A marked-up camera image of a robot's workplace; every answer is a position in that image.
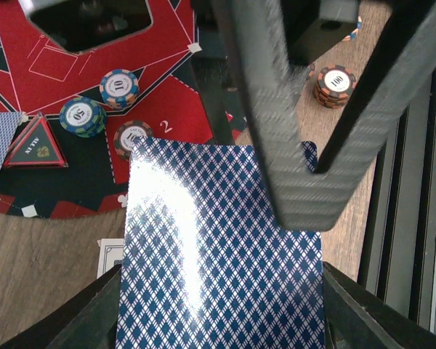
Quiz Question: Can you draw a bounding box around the blue backed card deck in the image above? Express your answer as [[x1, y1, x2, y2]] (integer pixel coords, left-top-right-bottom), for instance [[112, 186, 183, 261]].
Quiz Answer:
[[116, 138, 325, 348]]

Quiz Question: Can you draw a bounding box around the green blue chip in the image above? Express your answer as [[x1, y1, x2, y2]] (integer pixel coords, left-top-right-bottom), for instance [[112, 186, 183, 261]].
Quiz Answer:
[[59, 97, 108, 138]]

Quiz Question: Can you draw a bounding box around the round red black poker mat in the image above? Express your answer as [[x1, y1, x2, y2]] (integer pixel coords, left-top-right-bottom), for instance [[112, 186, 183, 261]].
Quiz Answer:
[[0, 1, 224, 219]]

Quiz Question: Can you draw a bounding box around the orange black chip stack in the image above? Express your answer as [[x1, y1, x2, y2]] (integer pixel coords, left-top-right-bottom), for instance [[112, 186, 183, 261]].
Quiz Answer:
[[313, 65, 357, 109]]

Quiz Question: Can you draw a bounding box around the black triangular dealer button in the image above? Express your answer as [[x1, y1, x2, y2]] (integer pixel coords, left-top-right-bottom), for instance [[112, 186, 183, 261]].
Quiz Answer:
[[3, 112, 68, 168]]

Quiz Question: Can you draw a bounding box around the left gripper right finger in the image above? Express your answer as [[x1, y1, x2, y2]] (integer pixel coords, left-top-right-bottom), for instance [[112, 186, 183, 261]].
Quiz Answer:
[[323, 262, 436, 348]]

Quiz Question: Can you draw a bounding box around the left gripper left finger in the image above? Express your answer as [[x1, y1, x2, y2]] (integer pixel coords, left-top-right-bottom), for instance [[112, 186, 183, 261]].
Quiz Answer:
[[0, 265, 121, 348]]

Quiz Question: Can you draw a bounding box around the white playing card box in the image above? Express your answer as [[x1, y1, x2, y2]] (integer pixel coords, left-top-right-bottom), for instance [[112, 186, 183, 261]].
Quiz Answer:
[[97, 238, 124, 278]]

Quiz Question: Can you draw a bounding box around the black aluminium front rail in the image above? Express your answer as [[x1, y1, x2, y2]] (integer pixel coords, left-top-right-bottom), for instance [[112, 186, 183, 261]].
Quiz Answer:
[[357, 68, 436, 331]]

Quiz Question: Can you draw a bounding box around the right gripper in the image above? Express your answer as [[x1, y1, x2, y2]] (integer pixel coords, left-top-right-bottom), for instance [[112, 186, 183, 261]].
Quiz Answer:
[[19, 0, 153, 53]]

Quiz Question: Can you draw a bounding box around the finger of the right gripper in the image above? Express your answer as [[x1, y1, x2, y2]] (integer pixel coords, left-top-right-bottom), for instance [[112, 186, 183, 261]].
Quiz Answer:
[[212, 1, 436, 231]]

